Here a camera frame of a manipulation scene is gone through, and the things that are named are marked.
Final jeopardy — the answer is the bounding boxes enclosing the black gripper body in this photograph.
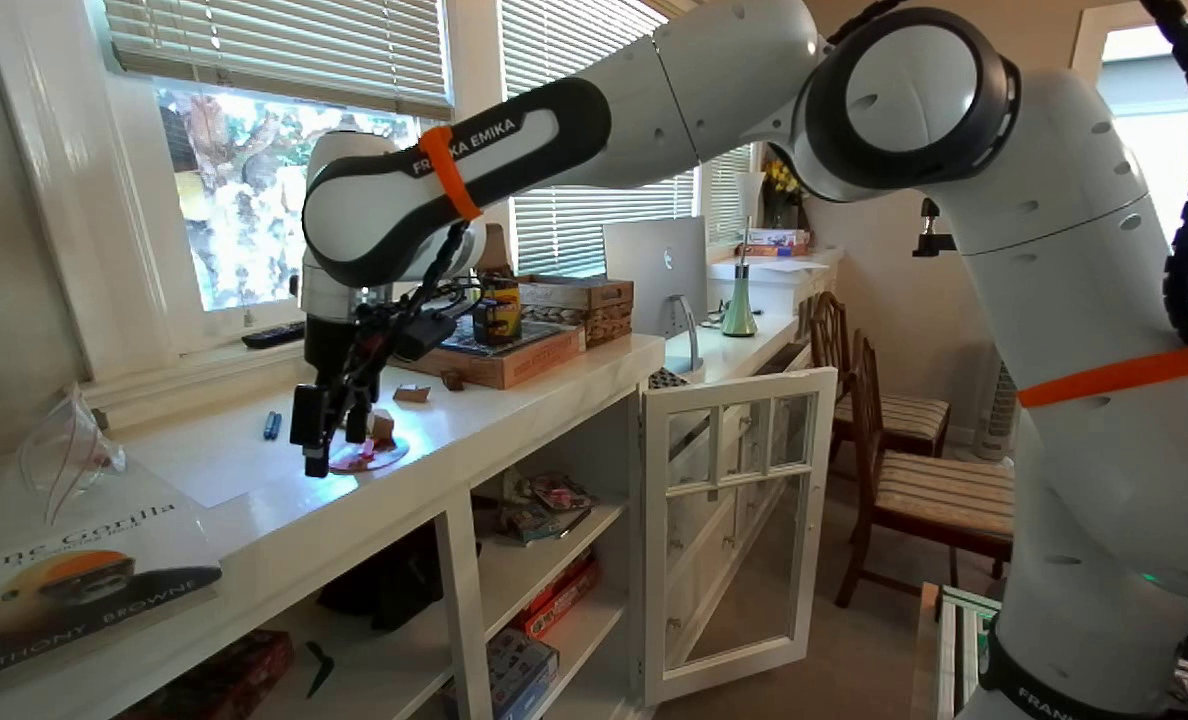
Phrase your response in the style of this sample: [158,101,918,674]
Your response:
[302,311,397,395]

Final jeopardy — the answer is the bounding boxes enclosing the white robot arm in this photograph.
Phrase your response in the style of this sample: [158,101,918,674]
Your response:
[290,0,1188,720]

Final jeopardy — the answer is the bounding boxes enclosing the small wooden block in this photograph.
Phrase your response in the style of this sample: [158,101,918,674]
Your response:
[393,385,433,404]

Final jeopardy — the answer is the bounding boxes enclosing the brown Unsolved game box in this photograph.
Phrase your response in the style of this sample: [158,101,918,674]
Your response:
[410,325,582,390]

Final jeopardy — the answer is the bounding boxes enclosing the blue crayon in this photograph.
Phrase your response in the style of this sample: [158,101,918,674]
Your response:
[261,414,278,441]

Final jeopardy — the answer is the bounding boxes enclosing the round carrot picture disc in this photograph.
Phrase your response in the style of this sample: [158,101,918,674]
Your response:
[329,445,408,478]

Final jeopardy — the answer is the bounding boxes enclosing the black remote control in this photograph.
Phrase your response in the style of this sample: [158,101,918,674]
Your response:
[241,319,302,352]

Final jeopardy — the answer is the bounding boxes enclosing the brown glass bottle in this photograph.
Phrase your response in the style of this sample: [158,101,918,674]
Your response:
[475,224,520,350]

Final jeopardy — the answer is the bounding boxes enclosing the clear plastic bag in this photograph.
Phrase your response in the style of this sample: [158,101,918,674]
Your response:
[15,390,128,520]

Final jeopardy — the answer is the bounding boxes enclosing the small wooden crate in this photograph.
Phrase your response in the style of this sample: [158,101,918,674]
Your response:
[582,281,632,343]

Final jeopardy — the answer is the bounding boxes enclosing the window blinds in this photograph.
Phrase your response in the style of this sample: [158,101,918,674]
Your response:
[100,0,451,117]

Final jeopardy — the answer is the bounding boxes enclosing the picture book on counter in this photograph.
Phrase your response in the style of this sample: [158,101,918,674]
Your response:
[0,502,219,674]

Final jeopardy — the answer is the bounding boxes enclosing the silver computer monitor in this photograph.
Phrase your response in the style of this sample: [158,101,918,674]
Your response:
[604,218,708,378]

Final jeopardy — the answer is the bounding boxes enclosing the white glass cabinet door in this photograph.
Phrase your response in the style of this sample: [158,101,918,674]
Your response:
[638,370,836,709]

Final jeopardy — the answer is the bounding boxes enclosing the green bottle on counter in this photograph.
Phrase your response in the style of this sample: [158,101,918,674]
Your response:
[724,261,757,342]

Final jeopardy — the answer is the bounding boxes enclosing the wooden chair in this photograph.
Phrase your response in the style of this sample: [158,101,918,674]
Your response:
[827,330,1025,613]

